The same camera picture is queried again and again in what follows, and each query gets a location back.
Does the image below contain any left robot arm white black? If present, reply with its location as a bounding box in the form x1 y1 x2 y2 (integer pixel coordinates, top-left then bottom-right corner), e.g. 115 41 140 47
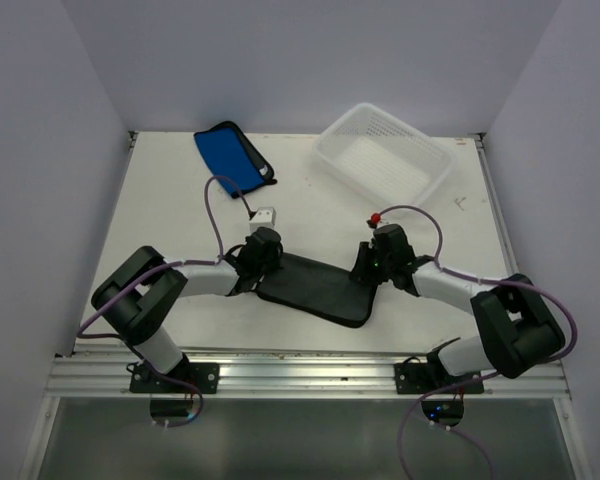
85 227 283 393

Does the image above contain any white plastic mesh basket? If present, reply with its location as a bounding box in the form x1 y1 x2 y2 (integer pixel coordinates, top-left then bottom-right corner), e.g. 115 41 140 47
313 103 457 207

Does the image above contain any purple and black towel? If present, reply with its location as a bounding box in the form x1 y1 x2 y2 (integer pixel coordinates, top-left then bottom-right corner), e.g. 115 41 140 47
255 253 377 328

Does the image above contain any blue and black towel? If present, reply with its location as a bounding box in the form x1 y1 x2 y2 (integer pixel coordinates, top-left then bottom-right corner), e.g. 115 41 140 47
193 121 277 199

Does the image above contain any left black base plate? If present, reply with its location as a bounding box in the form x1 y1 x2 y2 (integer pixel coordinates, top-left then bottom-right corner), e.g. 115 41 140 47
126 362 220 395

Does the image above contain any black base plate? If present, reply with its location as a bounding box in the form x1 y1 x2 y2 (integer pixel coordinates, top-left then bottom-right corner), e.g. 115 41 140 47
393 356 480 395
126 362 220 395

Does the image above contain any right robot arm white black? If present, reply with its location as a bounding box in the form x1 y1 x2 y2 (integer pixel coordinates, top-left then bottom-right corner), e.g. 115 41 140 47
350 220 566 393

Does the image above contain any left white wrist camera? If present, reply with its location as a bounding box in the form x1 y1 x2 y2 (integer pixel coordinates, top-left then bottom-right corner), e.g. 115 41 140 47
249 207 277 234

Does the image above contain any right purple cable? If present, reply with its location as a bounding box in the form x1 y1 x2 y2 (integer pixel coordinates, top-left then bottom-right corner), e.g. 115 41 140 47
379 204 580 480

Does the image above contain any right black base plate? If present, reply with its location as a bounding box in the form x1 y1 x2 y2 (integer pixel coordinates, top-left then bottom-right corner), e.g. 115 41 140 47
393 356 480 395

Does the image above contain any aluminium mounting rail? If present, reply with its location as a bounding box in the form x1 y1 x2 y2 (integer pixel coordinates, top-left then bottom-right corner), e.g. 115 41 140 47
44 344 570 400

